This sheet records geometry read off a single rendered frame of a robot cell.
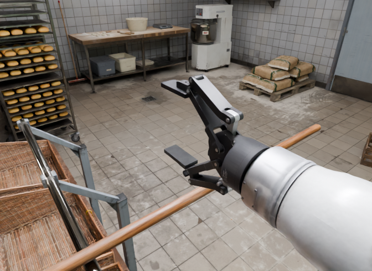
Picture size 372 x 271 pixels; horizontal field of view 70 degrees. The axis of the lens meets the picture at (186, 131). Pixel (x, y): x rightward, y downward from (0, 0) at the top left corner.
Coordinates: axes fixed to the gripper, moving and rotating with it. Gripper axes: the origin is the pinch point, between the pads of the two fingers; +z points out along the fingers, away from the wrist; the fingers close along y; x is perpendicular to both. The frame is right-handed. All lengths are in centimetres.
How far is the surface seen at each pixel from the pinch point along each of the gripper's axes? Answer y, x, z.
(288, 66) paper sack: 96, 370, 203
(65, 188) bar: 38, -15, 43
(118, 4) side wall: 14, 221, 502
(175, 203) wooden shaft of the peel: 28.0, 4.3, 5.8
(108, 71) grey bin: 119, 155, 434
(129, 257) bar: 88, 3, 42
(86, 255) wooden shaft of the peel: 28.0, -19.4, 5.2
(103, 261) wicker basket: 78, -9, 40
